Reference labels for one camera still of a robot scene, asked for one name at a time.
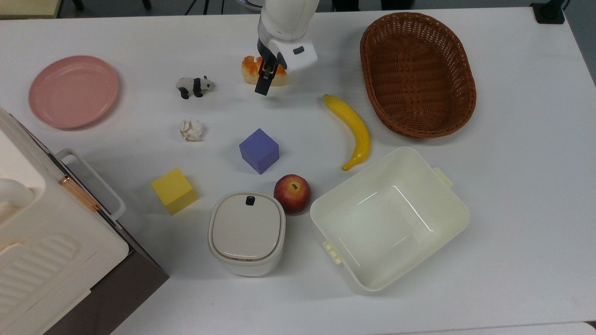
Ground purple cube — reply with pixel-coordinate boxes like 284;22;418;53
239;128;280;175

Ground white plastic tub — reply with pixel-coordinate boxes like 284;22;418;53
310;147;470;293

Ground light wooden desk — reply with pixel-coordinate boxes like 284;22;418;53
0;0;64;20

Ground yellow cube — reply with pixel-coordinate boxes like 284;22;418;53
150;167;199;215

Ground panda figurine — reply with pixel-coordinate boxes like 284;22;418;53
176;75;216;100

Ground brown wicker basket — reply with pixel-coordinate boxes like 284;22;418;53
360;12;477;139

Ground yellow banana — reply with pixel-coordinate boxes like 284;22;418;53
323;94;372;172

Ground crumpled white paper ball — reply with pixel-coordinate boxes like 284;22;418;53
180;119;205;142

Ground orange glazed bread roll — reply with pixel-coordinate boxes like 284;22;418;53
241;55;290;87

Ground cream toy cabinet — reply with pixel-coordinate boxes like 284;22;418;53
0;106;130;335

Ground white lidded desktop bin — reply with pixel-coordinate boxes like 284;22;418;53
208;191;286;277

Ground pink plate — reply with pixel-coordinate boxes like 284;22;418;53
28;55;120;130

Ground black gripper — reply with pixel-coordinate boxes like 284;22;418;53
254;39;287;96

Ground red apple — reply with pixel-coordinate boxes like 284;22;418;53
273;174;312;215

